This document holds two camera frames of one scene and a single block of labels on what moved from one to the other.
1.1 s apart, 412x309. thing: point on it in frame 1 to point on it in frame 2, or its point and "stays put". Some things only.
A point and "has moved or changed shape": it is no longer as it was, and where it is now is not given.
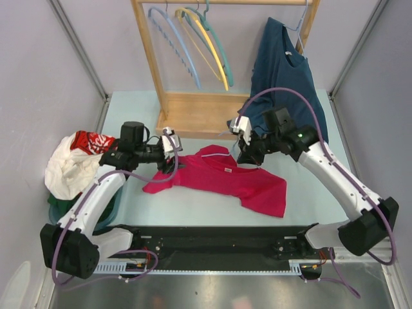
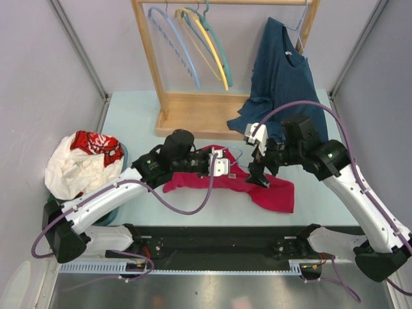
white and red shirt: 73,162 stays put
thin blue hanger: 234,143 to 238,157
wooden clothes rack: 206,114 stays put
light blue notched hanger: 165,14 stays put
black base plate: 223,245 stays put
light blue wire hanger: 297,29 stays put
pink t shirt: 215,167 has moved or changed shape
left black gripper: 165,167 to 205,152
